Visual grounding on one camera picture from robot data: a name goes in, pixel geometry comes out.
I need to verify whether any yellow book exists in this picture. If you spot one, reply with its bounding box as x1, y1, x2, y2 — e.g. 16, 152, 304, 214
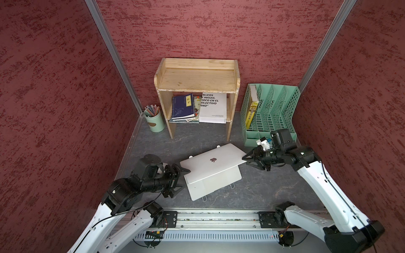
245, 101, 258, 130

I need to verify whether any silver laptop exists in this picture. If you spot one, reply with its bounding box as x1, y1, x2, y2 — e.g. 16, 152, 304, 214
179, 143, 247, 201

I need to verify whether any coloured pencils bundle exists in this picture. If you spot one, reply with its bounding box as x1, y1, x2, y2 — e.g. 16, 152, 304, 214
143, 105, 160, 118

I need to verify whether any green plastic file organizer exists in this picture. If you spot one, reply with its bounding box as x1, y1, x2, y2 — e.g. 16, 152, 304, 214
240, 83, 301, 147

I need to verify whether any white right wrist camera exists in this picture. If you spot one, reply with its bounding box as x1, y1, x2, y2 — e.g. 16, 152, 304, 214
256, 137, 273, 151

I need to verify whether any colourful illustrated book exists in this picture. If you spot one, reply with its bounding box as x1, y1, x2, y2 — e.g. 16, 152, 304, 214
169, 95, 201, 123

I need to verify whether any wooden shelf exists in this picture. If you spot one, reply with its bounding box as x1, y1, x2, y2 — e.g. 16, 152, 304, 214
154, 58, 241, 140

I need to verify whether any white paperback book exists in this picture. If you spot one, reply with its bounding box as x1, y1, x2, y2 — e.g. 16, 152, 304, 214
199, 93, 227, 124

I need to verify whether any green pencil cup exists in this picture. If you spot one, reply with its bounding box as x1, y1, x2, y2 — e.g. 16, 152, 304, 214
145, 111, 166, 133

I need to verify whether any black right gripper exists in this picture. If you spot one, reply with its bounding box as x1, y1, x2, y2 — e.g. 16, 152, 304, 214
242, 144, 284, 170

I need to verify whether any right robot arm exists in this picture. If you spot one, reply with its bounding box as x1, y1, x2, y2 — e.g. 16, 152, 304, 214
242, 146, 385, 253

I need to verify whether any metal base rail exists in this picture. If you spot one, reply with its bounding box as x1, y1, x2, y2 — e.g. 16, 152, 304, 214
133, 209, 310, 247

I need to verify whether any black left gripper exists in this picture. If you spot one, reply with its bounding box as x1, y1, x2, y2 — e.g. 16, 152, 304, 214
142, 162, 191, 197

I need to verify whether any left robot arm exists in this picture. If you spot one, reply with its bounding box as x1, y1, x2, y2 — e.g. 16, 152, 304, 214
69, 154, 190, 253

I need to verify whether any white folding laptop stand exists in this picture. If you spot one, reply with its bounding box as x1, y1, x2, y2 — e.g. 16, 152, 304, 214
188, 144, 237, 201

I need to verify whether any navy blue book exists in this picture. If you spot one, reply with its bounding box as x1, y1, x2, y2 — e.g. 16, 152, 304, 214
171, 94, 195, 120

